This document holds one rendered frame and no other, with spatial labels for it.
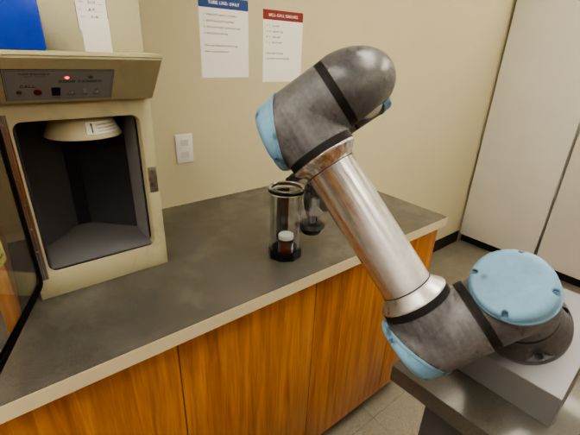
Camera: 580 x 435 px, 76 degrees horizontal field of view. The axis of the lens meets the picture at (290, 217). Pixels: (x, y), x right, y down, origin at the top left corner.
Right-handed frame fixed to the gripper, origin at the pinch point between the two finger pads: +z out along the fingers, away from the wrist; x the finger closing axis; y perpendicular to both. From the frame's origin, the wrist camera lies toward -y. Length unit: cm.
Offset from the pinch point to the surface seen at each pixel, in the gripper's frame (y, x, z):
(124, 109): -27, -44, -36
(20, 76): -25, -66, -44
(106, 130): -31, -48, -31
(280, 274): 4.6, -22.9, 8.6
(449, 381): 54, -33, 9
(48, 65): -22, -62, -46
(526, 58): 28, 237, -50
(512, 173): 39, 233, 32
